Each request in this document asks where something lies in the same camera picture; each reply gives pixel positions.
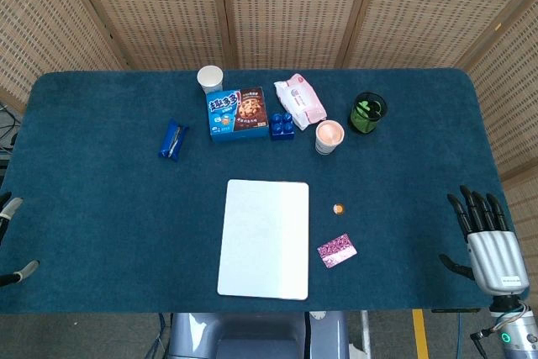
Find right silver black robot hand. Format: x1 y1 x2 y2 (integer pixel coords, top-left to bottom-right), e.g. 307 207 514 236
439 185 530 295

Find left black grey robot hand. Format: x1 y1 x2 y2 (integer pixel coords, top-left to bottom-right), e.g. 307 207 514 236
0 191 40 288

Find pink patterned small packet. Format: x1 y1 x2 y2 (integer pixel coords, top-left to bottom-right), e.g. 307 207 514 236
316 232 358 269

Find white rectangular board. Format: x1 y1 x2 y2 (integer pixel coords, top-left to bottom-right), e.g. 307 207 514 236
216 178 310 301

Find dark blue table cloth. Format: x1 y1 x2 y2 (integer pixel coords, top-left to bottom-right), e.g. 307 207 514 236
0 67 519 314

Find metal table leg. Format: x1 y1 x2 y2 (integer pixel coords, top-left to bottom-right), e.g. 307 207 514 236
360 310 372 354

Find black mesh pen holder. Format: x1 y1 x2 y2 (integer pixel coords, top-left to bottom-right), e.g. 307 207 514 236
350 92 388 135

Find paper cup with pink lid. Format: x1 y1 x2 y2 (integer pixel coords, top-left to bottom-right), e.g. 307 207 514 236
314 119 346 156

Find empty white paper cup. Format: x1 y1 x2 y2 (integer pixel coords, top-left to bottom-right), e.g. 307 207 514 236
197 65 224 96

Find blue chocolate cookie box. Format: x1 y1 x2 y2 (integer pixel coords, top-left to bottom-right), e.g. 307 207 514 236
205 87 270 143

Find blue toy building brick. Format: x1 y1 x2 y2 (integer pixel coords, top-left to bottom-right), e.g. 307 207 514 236
269 112 297 142

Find pink white wet wipes pack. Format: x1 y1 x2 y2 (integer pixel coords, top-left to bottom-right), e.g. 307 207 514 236
273 73 328 131

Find grey blue robot torso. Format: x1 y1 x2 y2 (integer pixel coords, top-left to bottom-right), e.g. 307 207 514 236
167 310 350 359

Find woven bamboo folding screen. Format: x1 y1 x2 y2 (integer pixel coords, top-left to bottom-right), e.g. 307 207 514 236
0 0 538 276

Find multicoloured wrist cable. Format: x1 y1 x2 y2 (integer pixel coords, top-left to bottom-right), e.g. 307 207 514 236
470 302 535 341

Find black floor cables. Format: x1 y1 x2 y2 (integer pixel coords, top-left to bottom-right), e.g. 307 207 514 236
0 102 22 154

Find blue cable bundle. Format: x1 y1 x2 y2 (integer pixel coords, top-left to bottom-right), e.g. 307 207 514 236
153 312 174 359

